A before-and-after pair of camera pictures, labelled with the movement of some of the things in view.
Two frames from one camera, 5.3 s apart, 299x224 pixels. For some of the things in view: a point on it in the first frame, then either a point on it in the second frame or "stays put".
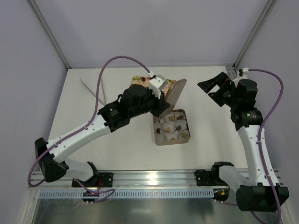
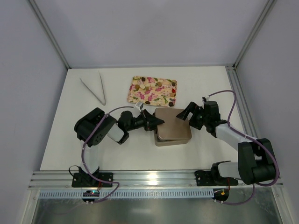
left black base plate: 105,179 stays put
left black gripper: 161,105 → 146,121
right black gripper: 221,90 → 194,115
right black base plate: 204,178 stays put
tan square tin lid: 174,91 → 174,128
